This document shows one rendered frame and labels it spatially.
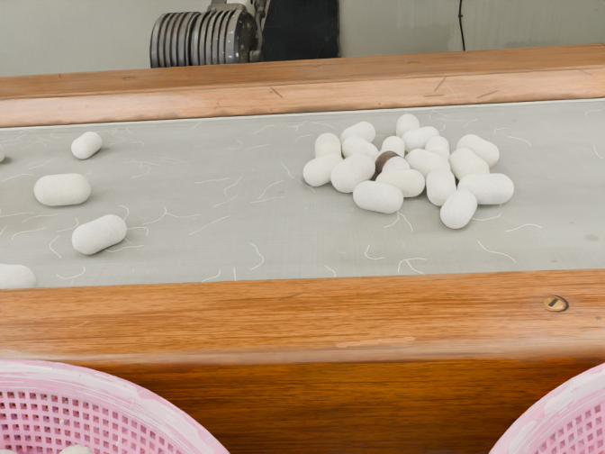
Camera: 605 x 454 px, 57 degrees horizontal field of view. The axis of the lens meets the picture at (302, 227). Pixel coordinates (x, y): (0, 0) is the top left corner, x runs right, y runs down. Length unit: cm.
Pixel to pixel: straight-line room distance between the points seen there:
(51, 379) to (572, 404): 19
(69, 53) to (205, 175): 228
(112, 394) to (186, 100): 39
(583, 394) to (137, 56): 248
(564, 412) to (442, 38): 238
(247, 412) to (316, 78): 39
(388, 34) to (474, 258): 221
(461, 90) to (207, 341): 40
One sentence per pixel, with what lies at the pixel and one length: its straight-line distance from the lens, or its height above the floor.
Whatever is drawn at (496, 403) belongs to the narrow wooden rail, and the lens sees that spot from 25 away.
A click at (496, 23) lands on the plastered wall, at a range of 259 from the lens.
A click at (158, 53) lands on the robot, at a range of 80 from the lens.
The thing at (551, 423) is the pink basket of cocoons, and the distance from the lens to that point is 21.
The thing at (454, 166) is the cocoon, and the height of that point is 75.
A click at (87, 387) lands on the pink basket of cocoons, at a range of 23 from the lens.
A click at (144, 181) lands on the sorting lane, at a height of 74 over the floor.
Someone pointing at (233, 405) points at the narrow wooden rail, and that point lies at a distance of 24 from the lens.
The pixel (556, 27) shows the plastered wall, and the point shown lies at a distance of 268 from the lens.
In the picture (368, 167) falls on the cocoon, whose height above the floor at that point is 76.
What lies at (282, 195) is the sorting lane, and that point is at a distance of 39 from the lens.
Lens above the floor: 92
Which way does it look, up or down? 30 degrees down
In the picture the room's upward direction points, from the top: 4 degrees counter-clockwise
